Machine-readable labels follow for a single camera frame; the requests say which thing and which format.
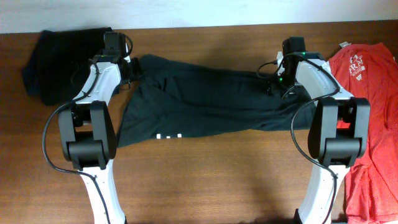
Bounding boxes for dark green Nike t-shirt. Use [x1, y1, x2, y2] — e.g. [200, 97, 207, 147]
[118, 55, 315, 147]

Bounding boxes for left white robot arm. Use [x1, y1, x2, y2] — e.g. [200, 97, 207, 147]
[58, 32, 132, 223]

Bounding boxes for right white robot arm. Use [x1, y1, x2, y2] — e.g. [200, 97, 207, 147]
[275, 37, 370, 223]

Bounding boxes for folded black clothes stack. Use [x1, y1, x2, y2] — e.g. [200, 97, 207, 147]
[22, 27, 112, 106]

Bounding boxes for white t-shirt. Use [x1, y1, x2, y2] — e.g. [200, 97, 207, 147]
[339, 42, 351, 48]

